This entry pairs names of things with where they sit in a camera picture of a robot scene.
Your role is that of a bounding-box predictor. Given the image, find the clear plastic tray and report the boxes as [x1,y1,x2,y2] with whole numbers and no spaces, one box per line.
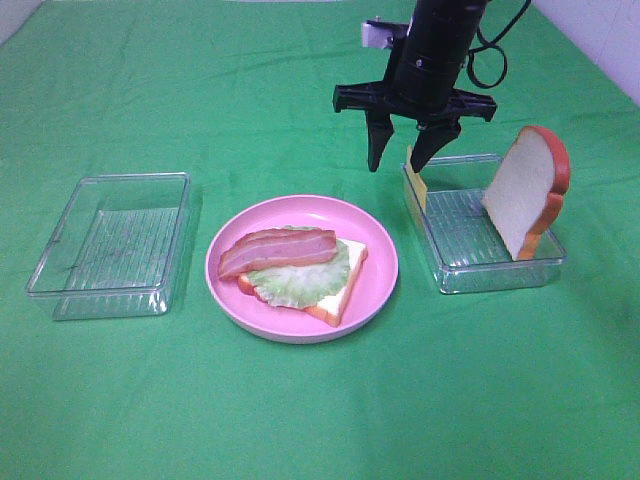
[402,154,567,294]
[26,172,191,321]

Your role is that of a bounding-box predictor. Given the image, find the left clear plastic tray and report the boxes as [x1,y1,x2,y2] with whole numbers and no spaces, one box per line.
[26,172,191,321]

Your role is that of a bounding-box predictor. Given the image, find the bread slice in right tray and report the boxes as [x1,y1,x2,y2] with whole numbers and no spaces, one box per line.
[482,125,571,261]

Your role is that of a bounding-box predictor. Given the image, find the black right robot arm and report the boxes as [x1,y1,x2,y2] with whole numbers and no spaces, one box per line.
[333,1,497,173]

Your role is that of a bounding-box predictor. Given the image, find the right clear plastic tray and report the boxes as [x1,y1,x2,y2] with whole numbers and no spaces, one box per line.
[402,154,567,294]

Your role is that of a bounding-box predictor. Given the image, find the pink round plate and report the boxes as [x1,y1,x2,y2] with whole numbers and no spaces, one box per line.
[205,195,399,344]

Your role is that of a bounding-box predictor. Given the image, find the green lettuce leaf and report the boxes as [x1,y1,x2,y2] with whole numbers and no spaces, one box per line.
[239,238,352,309]

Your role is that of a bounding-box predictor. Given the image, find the bacon strip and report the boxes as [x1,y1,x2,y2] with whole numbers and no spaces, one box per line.
[218,228,337,279]
[222,228,337,261]

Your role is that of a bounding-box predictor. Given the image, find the yellow cheese slice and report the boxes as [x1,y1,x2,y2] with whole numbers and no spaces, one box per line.
[404,145,428,214]

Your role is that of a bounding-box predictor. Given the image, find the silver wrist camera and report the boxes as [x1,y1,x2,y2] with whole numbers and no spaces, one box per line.
[361,19,411,49]

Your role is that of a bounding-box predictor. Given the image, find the bread slice from tray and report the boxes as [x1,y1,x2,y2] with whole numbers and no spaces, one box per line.
[237,238,368,327]

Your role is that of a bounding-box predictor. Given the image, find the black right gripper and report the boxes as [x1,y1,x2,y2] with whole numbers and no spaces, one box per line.
[333,29,497,173]

